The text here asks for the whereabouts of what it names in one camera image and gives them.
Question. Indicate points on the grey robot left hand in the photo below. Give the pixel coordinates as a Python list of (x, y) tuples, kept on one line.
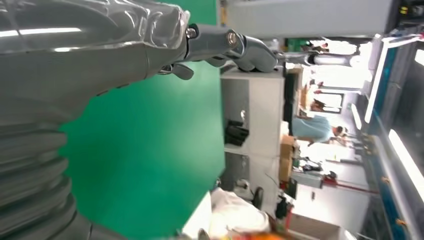
[(82, 49)]

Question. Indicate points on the black items in shelf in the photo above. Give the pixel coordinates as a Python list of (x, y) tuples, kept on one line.
[(236, 133)]

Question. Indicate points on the white shelf unit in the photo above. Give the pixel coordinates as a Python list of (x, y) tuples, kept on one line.
[(265, 112)]

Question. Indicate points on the person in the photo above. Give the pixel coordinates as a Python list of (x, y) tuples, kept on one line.
[(235, 212), (313, 128)]

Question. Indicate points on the brown cardboard boxes stack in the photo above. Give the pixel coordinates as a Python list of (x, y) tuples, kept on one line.
[(286, 159)]

